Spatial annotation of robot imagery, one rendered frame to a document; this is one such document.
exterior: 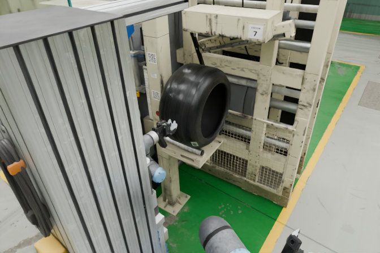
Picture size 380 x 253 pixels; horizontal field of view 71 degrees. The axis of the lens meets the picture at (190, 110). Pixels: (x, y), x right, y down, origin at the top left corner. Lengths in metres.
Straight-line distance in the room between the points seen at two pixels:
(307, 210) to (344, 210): 0.34
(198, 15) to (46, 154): 1.48
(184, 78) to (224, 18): 0.45
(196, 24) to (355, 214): 2.24
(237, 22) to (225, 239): 1.25
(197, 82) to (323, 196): 1.92
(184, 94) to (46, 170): 1.16
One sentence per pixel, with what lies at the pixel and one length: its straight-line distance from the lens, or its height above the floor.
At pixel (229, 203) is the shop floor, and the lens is 2.77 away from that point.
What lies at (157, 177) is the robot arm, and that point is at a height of 1.17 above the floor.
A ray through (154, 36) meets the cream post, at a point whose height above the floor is 1.66.
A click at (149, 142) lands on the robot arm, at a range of 1.44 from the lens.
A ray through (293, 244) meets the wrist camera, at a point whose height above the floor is 1.13.
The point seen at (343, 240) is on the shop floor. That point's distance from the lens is 2.81.
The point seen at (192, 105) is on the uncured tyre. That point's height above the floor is 1.33.
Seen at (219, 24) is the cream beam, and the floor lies 1.72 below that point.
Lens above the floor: 2.14
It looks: 32 degrees down
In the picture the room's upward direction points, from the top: 2 degrees counter-clockwise
